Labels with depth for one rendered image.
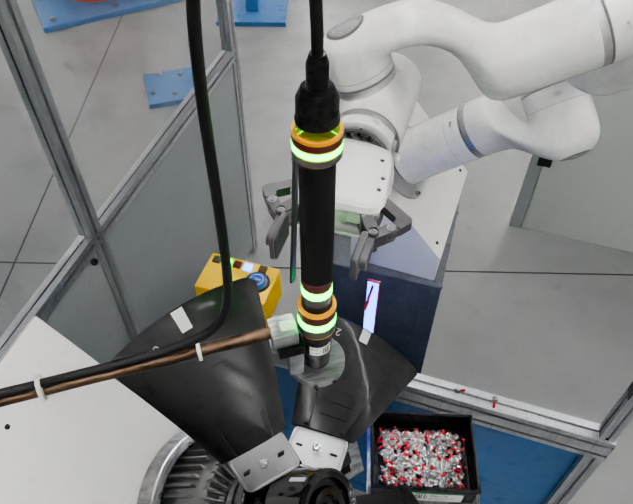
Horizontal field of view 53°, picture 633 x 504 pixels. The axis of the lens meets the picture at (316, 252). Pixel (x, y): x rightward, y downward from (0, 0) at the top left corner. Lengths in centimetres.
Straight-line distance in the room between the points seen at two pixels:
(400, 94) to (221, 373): 43
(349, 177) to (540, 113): 66
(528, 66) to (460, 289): 205
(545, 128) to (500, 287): 160
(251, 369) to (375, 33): 47
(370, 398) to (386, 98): 54
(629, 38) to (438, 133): 64
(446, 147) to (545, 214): 167
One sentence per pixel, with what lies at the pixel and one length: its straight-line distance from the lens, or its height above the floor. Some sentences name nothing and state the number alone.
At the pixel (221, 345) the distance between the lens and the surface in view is 71.
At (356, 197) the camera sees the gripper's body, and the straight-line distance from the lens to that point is 66.
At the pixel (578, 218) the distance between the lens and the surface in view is 301.
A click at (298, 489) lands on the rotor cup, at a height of 126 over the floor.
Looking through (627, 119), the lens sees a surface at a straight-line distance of 268.
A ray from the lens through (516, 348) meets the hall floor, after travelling 264.
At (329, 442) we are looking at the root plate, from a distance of 105.
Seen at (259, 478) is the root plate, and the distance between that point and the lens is 98.
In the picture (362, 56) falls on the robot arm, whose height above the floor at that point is 175.
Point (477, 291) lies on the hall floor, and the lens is 277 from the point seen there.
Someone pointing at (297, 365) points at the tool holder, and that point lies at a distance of 77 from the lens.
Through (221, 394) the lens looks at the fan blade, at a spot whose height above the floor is 135.
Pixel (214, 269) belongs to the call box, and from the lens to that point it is 139.
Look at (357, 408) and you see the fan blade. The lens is 108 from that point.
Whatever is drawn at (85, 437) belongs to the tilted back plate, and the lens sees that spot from 105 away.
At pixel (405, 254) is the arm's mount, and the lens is 152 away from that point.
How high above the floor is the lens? 214
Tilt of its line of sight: 49 degrees down
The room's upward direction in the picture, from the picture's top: straight up
